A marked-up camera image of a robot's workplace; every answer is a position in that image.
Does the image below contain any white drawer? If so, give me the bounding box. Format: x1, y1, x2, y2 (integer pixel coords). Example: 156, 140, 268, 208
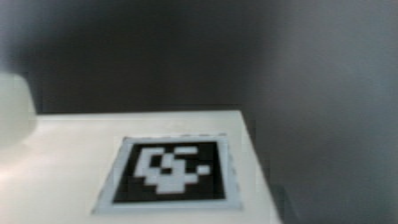
0, 73, 282, 224

